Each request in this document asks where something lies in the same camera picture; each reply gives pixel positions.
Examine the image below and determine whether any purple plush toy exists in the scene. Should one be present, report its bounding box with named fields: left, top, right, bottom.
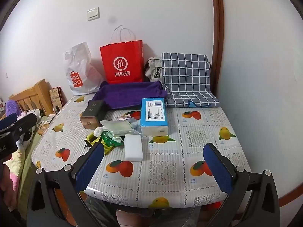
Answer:
left=5, top=100, right=22, bottom=119

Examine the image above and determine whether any white plastic shopping bag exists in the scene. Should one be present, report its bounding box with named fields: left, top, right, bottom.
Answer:
left=63, top=42, right=105, bottom=96

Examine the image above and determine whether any grey plaid cushion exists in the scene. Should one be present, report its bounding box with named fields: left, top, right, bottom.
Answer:
left=161, top=52, right=221, bottom=108

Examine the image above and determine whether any black and gold box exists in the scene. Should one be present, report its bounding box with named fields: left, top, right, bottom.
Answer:
left=80, top=99, right=106, bottom=130

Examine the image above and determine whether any red paper bag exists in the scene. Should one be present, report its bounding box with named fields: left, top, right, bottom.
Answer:
left=100, top=25, right=144, bottom=85

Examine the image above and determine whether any pale green cloth pack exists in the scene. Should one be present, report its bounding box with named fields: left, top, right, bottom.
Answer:
left=99, top=119, right=133, bottom=138

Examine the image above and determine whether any brown wooden door frame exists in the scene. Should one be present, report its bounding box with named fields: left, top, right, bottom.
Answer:
left=210, top=0, right=225, bottom=78

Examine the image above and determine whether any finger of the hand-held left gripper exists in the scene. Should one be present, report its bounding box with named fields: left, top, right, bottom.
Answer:
left=0, top=113, right=37, bottom=145
left=0, top=113, right=18, bottom=131

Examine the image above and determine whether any floral bed blanket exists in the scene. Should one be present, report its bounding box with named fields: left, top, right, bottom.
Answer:
left=2, top=132, right=41, bottom=215

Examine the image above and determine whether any white light switch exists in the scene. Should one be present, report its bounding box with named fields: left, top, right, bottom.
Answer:
left=87, top=8, right=100, bottom=21

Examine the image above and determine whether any green snack packet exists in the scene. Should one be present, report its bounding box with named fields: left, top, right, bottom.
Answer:
left=101, top=131, right=123, bottom=147

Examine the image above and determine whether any yellow strap tag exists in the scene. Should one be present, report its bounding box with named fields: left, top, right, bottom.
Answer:
left=85, top=134, right=112, bottom=156

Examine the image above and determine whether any purple towel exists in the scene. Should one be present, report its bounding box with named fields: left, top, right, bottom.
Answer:
left=92, top=80, right=168, bottom=110

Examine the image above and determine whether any blue tissue pack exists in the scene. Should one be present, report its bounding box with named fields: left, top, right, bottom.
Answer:
left=140, top=97, right=169, bottom=138

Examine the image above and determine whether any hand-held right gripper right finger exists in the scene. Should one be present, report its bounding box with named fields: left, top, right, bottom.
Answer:
left=204, top=142, right=281, bottom=227

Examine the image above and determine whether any person's left hand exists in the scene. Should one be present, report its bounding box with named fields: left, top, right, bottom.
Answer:
left=0, top=164, right=15, bottom=210

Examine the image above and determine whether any beige fabric bag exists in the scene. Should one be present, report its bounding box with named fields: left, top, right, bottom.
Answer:
left=144, top=57, right=164, bottom=83

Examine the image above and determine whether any white sponge block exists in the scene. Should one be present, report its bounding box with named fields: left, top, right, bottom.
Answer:
left=124, top=134, right=144, bottom=162

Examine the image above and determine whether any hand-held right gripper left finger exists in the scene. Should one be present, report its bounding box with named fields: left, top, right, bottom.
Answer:
left=26, top=142, right=120, bottom=227

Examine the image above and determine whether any wooden headboard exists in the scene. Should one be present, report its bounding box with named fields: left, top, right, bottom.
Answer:
left=9, top=79, right=54, bottom=117

